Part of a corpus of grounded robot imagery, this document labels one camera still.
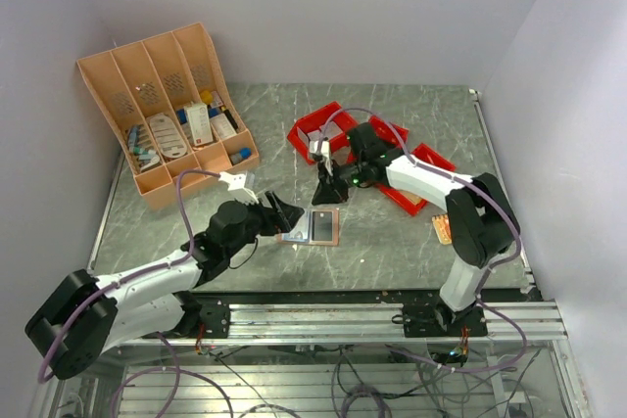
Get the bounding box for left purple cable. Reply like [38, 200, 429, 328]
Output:
[37, 168, 226, 418]

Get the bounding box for loose cables under table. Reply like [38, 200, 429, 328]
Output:
[107, 334, 540, 418]

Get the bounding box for orange desk organizer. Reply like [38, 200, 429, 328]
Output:
[77, 23, 260, 209]

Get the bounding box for purple cable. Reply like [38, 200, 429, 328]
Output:
[37, 168, 226, 418]
[315, 107, 529, 375]

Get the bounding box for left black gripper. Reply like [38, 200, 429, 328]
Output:
[224, 189, 303, 256]

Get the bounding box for yellow small item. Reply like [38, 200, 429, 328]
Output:
[199, 90, 217, 106]

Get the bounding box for white cards stack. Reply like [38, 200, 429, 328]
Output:
[296, 122, 344, 149]

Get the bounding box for white small box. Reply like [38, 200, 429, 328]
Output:
[210, 113, 237, 140]

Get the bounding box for red bin with black cards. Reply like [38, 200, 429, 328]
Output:
[368, 116, 410, 147]

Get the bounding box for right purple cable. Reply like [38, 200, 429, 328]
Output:
[315, 107, 529, 375]

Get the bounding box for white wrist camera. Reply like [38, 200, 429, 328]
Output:
[218, 171, 260, 205]
[309, 137, 331, 163]

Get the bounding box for red bin with gold cards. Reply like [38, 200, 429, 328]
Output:
[376, 143, 459, 216]

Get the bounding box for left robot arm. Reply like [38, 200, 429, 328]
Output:
[24, 192, 305, 383]

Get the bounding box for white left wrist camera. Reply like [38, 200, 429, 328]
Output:
[218, 171, 260, 205]

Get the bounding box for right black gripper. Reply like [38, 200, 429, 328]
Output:
[312, 158, 366, 206]

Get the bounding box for red bin with white cards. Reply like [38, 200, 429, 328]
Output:
[286, 102, 358, 165]

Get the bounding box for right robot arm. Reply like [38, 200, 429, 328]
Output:
[309, 122, 520, 336]

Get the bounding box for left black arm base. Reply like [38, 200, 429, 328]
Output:
[147, 291, 231, 339]

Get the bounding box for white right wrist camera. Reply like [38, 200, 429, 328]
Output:
[309, 137, 331, 163]

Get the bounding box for white red box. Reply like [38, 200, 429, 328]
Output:
[184, 103, 214, 147]

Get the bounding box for blue capped bottle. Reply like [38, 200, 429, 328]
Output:
[229, 147, 252, 165]

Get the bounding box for pens bundle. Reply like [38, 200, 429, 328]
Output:
[126, 124, 161, 173]

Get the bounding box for aluminium rail frame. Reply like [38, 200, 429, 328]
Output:
[28, 300, 589, 418]

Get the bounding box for orange spiral notebook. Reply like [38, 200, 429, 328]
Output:
[432, 214, 452, 246]

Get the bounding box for white oval remote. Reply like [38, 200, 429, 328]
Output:
[147, 114, 187, 160]

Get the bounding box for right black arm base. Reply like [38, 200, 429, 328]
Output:
[391, 301, 488, 338]

